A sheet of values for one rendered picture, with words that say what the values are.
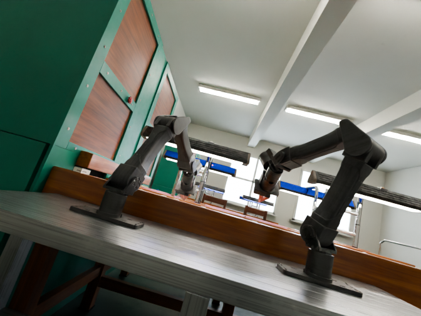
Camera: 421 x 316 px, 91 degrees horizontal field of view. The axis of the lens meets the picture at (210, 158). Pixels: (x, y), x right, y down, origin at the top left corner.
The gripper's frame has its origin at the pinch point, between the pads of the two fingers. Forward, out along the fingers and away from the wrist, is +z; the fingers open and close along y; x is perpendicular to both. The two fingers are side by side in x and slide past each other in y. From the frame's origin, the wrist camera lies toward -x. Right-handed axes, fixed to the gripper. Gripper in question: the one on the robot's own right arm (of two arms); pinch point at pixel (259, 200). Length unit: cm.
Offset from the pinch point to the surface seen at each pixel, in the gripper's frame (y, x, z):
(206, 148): 30.5, -26.0, -0.8
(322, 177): -34.2, -28.0, -1.4
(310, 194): -55, -62, 42
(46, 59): 102, -13, -33
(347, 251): -31.7, 16.4, -4.0
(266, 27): 10, -242, -44
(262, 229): -0.2, 17.1, -3.4
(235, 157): 13.8, -25.5, -0.8
